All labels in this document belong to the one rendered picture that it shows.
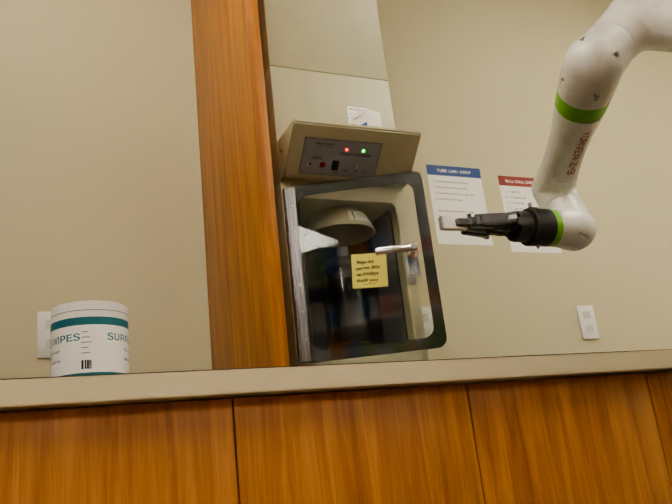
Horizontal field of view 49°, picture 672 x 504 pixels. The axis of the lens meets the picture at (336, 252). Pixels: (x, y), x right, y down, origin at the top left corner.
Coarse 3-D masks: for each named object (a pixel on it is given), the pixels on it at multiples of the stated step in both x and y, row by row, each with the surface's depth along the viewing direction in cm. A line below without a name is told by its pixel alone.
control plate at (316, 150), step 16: (304, 144) 162; (320, 144) 163; (336, 144) 165; (352, 144) 166; (368, 144) 168; (304, 160) 164; (320, 160) 165; (336, 160) 166; (352, 160) 168; (368, 160) 169; (352, 176) 170
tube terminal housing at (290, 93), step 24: (288, 72) 176; (312, 72) 179; (288, 96) 174; (312, 96) 177; (336, 96) 180; (360, 96) 182; (384, 96) 185; (288, 120) 172; (336, 120) 177; (384, 120) 183; (288, 264) 160; (288, 288) 160; (288, 312) 159; (288, 336) 159; (336, 360) 157; (360, 360) 160; (384, 360) 162; (408, 360) 164
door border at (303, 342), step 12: (288, 192) 164; (288, 204) 163; (288, 228) 161; (300, 252) 160; (300, 264) 159; (300, 276) 158; (300, 288) 157; (300, 300) 157; (300, 312) 156; (300, 324) 155; (300, 336) 154; (300, 348) 153
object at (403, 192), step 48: (336, 192) 163; (384, 192) 162; (336, 240) 160; (384, 240) 159; (336, 288) 157; (384, 288) 156; (432, 288) 155; (336, 336) 154; (384, 336) 153; (432, 336) 152
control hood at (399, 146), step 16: (288, 128) 162; (304, 128) 160; (320, 128) 162; (336, 128) 163; (352, 128) 164; (368, 128) 166; (384, 128) 168; (288, 144) 161; (384, 144) 169; (400, 144) 171; (416, 144) 172; (288, 160) 162; (384, 160) 171; (400, 160) 173; (288, 176) 164; (304, 176) 166; (320, 176) 167; (336, 176) 168
